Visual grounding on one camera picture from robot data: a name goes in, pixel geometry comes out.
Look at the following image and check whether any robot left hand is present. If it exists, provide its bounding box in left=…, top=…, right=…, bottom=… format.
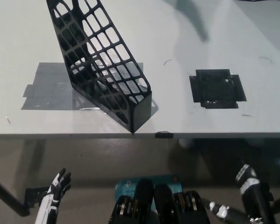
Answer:
left=34, top=168, right=72, bottom=224

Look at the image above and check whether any black mesh magazine stand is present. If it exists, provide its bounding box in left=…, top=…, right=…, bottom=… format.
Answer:
left=46, top=0, right=153, bottom=134

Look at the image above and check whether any grey tape patch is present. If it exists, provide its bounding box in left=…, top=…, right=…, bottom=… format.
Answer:
left=20, top=62, right=145, bottom=112

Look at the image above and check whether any small black tape strip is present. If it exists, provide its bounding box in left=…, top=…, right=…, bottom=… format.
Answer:
left=155, top=132, right=175, bottom=139

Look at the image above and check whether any black tape square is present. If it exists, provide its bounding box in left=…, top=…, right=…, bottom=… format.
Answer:
left=189, top=69, right=247, bottom=109

